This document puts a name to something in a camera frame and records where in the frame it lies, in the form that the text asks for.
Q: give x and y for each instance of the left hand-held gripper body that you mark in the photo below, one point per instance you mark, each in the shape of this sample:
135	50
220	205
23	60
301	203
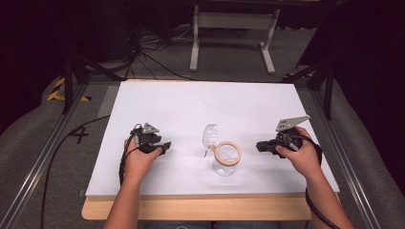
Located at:
149	140

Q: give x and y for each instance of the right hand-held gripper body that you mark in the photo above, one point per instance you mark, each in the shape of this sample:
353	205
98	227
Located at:
286	138

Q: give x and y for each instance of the clear glass jar hinged lid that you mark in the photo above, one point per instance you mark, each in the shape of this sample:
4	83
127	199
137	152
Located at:
226	159

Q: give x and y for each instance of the person's left hand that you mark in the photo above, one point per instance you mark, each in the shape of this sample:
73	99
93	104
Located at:
138	162

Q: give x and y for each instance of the person's right hand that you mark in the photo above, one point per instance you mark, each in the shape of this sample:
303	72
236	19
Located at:
307	159

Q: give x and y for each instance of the white board table cover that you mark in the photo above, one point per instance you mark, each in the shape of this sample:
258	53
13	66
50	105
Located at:
191	105

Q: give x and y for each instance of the black tripod stand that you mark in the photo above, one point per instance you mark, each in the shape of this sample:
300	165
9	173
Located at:
68	86
328	92

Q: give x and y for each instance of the yellow black hazard tape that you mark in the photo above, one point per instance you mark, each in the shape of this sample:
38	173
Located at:
54	94

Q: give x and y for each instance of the aluminium floor rail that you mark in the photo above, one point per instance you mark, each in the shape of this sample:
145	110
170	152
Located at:
38	165
347	165

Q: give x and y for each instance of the white metal stand frame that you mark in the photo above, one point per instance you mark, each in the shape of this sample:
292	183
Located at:
234	20

